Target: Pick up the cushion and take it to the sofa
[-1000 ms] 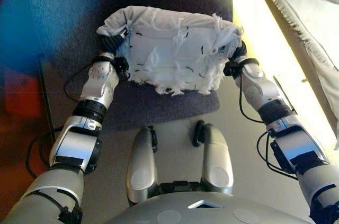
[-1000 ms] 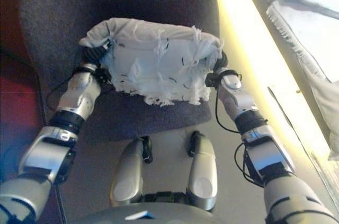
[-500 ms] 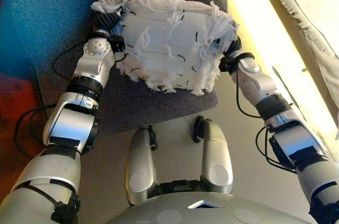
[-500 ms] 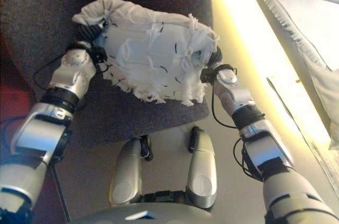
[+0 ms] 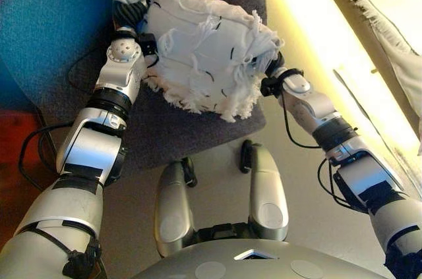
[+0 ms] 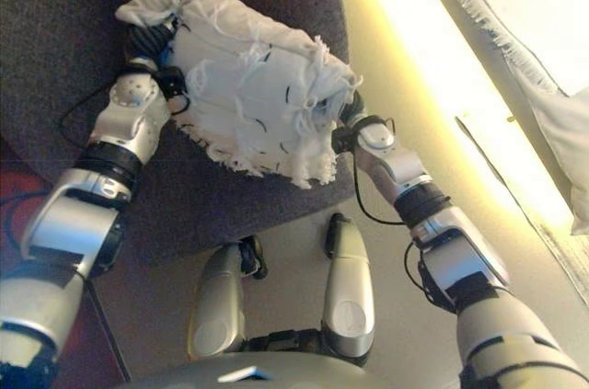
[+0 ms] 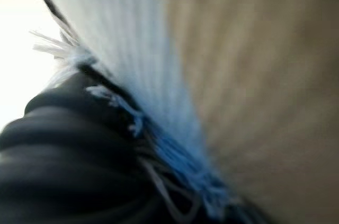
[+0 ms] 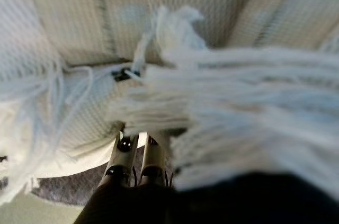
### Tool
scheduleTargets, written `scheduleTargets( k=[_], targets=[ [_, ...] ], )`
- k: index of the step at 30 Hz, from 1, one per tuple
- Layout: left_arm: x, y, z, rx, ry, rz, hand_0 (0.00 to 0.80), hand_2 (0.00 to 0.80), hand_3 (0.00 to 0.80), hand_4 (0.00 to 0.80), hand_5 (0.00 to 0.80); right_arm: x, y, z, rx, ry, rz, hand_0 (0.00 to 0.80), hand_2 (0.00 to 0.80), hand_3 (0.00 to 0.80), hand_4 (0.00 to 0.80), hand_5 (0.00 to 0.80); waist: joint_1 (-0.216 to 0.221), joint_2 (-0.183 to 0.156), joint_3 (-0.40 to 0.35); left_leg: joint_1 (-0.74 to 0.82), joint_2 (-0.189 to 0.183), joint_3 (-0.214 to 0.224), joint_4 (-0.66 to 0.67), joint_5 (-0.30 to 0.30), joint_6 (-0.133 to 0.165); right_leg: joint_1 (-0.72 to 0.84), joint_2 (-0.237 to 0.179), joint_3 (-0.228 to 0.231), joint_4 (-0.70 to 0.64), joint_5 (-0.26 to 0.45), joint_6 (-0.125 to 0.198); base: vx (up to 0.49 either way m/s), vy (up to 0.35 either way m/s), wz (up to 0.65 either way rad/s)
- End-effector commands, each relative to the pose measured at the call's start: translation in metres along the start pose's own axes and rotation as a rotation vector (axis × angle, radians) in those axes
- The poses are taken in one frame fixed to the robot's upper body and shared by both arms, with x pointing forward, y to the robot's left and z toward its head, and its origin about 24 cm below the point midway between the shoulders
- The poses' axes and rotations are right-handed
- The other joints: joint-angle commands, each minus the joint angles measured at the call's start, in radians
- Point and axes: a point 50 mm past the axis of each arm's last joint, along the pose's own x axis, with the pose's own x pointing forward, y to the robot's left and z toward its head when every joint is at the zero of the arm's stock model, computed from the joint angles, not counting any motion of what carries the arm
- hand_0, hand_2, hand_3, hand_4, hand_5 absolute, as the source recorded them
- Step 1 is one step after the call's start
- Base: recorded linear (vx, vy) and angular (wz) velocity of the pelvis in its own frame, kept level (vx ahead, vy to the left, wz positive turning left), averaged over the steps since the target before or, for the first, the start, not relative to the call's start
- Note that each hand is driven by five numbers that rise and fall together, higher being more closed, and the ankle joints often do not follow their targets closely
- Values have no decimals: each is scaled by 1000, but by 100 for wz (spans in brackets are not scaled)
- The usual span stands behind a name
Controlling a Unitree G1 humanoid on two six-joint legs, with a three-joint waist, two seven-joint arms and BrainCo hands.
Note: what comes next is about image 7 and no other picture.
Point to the white fringed cushion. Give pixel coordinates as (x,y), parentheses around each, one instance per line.
(119,36)

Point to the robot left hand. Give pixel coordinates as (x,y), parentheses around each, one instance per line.
(66,160)

